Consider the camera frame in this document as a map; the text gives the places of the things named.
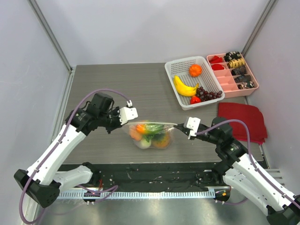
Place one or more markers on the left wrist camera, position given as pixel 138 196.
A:
pixel 127 113

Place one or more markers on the red folded cloth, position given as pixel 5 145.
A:
pixel 248 114

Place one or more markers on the white radish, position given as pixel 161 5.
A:
pixel 144 144

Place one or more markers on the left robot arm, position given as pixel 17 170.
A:
pixel 41 181

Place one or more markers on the orange tangerine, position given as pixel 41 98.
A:
pixel 195 70

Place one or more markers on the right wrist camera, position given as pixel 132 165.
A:
pixel 192 124

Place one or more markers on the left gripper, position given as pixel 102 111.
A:
pixel 116 111

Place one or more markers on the red strawberry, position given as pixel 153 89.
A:
pixel 195 100

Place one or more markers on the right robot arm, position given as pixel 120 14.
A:
pixel 241 171

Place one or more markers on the peach fruit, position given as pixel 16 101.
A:
pixel 135 135

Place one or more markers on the purple grape bunch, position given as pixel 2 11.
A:
pixel 204 95

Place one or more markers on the clear spotted zip bag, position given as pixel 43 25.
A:
pixel 168 127

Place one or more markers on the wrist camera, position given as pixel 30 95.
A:
pixel 127 113
pixel 192 124

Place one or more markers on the orange toy pineapple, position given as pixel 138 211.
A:
pixel 160 140

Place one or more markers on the white slotted cable duct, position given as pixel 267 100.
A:
pixel 82 194

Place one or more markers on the yellow banana bunch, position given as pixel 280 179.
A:
pixel 183 89

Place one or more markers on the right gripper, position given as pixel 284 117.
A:
pixel 185 130

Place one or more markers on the yellow orange mango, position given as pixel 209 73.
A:
pixel 149 129

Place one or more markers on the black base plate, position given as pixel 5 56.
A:
pixel 155 177

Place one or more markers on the pink divided tray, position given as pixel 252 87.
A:
pixel 227 79

